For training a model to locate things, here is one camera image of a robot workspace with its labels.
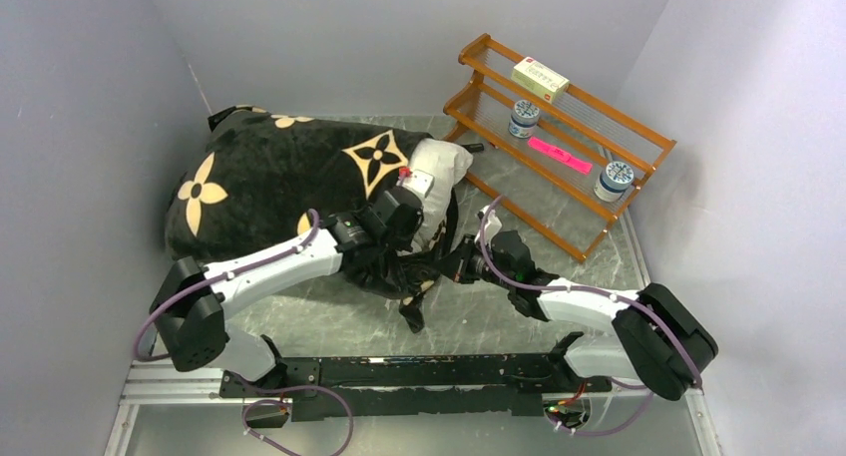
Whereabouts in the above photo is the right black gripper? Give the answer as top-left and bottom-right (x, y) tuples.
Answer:
(433, 234), (514, 291)

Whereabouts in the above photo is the white pillow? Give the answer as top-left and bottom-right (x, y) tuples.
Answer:
(408, 138), (473, 232)

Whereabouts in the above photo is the black pillowcase with beige flowers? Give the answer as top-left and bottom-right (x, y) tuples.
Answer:
(164, 106), (457, 332)

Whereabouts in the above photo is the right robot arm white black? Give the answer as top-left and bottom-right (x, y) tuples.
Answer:
(437, 230), (719, 401)

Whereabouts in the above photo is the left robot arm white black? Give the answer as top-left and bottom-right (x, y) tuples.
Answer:
(149, 186), (424, 396)

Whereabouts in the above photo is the blue marker pen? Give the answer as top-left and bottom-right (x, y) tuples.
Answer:
(462, 144), (485, 154)

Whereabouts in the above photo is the wooden two-tier shelf rack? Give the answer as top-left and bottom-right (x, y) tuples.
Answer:
(443, 34), (676, 261)

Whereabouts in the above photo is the pink flat plastic item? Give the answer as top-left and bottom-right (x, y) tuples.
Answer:
(527, 137), (593, 175)

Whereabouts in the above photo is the white jar blue lid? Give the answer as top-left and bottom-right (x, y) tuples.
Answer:
(508, 100), (541, 140)
(594, 161), (635, 203)

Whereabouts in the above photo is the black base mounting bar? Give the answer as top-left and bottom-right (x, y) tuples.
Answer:
(219, 352), (612, 422)

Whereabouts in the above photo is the white cardboard box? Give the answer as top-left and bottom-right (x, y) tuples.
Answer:
(511, 57), (571, 104)

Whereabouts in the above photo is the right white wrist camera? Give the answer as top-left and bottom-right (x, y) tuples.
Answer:
(477, 205), (502, 234)

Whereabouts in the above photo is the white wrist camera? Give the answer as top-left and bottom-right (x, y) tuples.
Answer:
(397, 167), (434, 201)
(477, 205), (502, 234)

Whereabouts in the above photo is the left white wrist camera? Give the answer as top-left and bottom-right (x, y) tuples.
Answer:
(397, 167), (434, 201)

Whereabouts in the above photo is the aluminium frame rail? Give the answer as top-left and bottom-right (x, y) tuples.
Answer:
(103, 353), (721, 456)

